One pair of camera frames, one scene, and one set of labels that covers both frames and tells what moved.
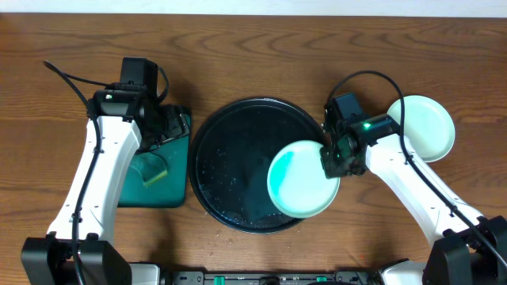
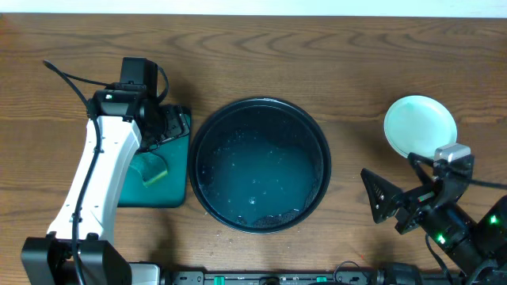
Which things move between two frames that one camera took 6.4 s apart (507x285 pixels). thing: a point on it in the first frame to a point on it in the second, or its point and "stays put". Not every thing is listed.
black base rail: (272, 278) stays put
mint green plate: (298, 183) to (418, 125)
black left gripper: (174, 124) stays put
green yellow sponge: (150, 165) stays put
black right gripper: (333, 161) to (409, 207)
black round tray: (230, 157) stays put
